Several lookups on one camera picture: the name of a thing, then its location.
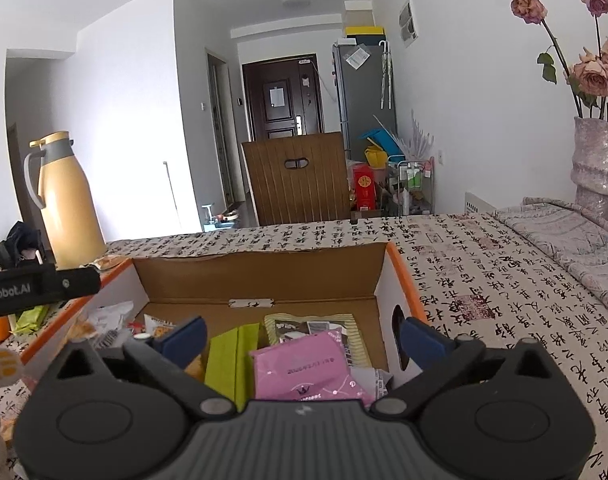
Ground wire storage rack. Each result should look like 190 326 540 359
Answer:
385 156 435 217

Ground calligraphy print tablecloth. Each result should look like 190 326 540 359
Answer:
0 204 608 479

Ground red cardboard snack box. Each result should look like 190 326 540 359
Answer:
22 243 425 388

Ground dried pink roses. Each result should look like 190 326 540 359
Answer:
509 0 608 123

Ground pink textured vase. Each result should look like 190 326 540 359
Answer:
571 117 608 220

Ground red gift box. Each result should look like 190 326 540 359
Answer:
353 164 379 211

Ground dark entrance door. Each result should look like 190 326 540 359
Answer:
242 54 323 141

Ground pink packet in box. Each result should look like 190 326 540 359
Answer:
251 330 374 406

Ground green packet in box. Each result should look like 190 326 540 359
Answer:
205 323 261 412

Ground brown wooden chair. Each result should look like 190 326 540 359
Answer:
243 132 351 226

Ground green packet near oranges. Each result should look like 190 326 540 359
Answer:
12 304 50 335

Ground cream thermos jug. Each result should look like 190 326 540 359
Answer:
23 130 106 269

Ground grey refrigerator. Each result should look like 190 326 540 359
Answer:
332 40 397 162

